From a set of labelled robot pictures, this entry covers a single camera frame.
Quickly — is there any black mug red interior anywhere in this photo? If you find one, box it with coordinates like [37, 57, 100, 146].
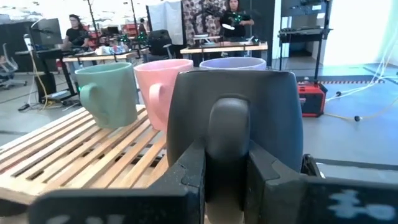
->
[166, 70, 305, 224]

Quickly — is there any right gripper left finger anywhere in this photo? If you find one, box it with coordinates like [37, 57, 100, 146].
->
[27, 141, 206, 224]

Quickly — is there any black desk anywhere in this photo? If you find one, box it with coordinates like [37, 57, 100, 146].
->
[14, 48, 78, 104]

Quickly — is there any white floor cable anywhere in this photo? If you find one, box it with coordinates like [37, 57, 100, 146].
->
[323, 30, 398, 122]

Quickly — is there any wooden slatted rack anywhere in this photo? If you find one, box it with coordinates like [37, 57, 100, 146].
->
[0, 104, 170, 206]

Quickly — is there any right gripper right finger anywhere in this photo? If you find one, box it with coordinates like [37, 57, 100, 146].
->
[245, 141, 398, 224]

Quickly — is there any red case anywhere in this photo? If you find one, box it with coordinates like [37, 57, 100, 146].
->
[297, 81, 328, 118]

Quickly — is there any green mug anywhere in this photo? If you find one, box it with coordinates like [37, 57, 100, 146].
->
[74, 62, 139, 130]

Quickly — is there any lavender mug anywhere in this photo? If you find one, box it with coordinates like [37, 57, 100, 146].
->
[198, 57, 267, 71]

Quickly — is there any black shelf cart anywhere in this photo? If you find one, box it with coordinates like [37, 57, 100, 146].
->
[277, 0, 333, 82]

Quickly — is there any patterned panel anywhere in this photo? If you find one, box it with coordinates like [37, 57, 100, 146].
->
[182, 0, 228, 47]

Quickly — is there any white curtain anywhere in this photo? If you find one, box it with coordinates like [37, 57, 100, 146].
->
[146, 1, 184, 46]

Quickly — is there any wooden table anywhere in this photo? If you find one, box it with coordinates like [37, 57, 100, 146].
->
[180, 42, 269, 68]
[62, 51, 139, 63]

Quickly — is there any black aluminium frame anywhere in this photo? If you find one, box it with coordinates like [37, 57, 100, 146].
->
[300, 153, 398, 180]

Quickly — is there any grey office chair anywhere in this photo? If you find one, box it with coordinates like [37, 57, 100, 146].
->
[0, 42, 28, 90]

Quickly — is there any black monitor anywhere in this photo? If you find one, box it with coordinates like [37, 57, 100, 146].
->
[30, 17, 63, 50]

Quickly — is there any pink mug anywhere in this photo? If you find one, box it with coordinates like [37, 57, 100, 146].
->
[133, 58, 194, 133]

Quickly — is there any black chair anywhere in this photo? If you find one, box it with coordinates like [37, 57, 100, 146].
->
[146, 29, 174, 62]

